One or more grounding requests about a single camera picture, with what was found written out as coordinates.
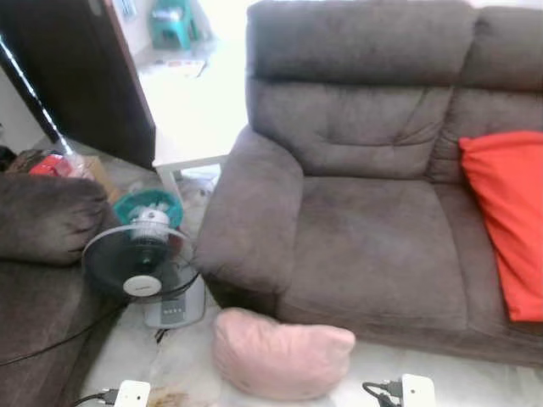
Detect pink red packages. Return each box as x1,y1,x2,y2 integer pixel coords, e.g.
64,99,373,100
28,151,90,179

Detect pink cat face pillow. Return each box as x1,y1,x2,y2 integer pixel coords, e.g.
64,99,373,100
212,308,357,402

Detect dark brown wooden door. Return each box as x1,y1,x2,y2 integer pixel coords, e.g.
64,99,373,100
0,0,157,170

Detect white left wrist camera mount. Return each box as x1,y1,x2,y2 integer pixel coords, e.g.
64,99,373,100
113,380,152,407

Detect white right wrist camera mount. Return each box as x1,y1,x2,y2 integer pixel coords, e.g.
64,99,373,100
400,373,437,407

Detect brown cardboard box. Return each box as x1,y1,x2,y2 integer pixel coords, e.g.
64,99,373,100
81,155,121,204

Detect grey long sofa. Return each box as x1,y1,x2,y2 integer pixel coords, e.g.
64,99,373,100
0,174,128,407

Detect teal plastic basket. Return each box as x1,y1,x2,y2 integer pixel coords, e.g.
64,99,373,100
114,187,186,229

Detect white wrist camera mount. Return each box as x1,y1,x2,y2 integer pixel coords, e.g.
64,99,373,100
113,380,152,407
400,373,437,407

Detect white low table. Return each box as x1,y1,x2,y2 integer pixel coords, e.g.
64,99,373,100
153,51,252,201

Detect grey two seat sofa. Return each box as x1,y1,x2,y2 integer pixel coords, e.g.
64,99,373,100
193,0,543,368

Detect red pillow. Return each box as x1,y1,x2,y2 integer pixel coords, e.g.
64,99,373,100
459,131,543,324

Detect green plastic stool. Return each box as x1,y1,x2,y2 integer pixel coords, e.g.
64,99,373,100
150,0,201,51

